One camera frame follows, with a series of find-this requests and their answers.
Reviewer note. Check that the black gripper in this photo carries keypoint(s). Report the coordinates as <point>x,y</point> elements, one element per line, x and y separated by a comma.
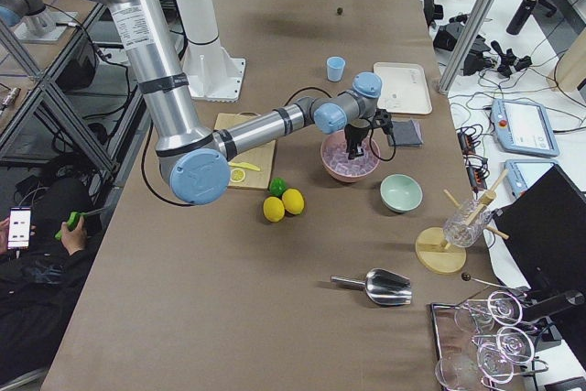
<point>354,135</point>

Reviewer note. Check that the clear ice cubes pile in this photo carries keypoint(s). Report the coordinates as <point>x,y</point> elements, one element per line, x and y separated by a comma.
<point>336,158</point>

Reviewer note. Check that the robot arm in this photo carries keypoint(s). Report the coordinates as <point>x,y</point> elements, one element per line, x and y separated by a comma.
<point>193,159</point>

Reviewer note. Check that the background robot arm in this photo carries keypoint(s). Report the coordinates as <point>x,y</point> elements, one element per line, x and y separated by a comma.
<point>33,22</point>

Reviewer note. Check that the light blue cup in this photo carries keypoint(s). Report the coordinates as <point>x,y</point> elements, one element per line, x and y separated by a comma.
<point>335,66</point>

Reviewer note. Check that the metal ice scoop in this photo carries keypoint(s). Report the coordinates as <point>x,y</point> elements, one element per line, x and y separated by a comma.
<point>382,287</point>

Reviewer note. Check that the pink bowl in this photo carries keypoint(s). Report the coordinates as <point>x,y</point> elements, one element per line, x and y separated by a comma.
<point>339,136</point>

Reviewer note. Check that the grey folded cloth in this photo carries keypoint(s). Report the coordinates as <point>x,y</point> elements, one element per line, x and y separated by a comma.
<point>406,133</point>

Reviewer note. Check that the mint green bowl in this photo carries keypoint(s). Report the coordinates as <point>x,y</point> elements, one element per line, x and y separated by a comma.
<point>400,193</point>

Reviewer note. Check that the cream rabbit tray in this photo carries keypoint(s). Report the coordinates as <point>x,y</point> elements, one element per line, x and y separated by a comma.
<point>404,88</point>

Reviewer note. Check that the yellow lemon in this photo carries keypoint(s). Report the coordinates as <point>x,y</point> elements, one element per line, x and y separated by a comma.
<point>273,209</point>
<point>293,201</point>

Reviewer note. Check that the green lime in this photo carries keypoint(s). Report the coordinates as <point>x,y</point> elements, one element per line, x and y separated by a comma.
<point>277,187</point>

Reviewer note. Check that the wooden cutting board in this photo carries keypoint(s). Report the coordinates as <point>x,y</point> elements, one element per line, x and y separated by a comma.
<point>262,156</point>

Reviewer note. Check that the yellow plastic knife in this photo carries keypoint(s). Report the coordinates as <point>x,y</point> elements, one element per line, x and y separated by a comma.
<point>245,165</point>

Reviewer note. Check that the lemon slice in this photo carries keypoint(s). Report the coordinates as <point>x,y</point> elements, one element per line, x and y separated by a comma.
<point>237,175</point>

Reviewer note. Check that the wooden glass stand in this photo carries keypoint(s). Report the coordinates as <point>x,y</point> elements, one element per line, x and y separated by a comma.
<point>433,250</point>

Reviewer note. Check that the crystal glass on stand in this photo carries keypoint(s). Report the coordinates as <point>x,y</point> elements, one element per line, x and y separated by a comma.
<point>466,225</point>

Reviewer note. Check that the teach pendant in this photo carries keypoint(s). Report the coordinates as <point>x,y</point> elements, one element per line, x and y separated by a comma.
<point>523,127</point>
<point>523,173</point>

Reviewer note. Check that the wine glass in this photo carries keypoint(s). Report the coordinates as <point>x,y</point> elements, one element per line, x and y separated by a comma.
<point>513,343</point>
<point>494,365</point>
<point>458,372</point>
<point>500,307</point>

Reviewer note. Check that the metal tray with glasses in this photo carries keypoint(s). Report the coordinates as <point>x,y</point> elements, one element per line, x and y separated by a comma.
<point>453,330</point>

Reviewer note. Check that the black bottle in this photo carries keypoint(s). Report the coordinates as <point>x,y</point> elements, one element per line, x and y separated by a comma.
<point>521,16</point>

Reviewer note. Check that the smartphone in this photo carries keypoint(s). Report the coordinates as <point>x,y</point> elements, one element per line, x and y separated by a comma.
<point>19,228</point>

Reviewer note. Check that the person sitting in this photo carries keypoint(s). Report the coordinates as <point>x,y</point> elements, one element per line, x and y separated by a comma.
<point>41,287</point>

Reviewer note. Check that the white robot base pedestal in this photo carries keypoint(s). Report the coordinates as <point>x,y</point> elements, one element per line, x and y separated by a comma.
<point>212,73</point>

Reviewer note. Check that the aluminium frame post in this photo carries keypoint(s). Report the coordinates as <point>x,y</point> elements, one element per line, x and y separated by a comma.
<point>464,43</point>

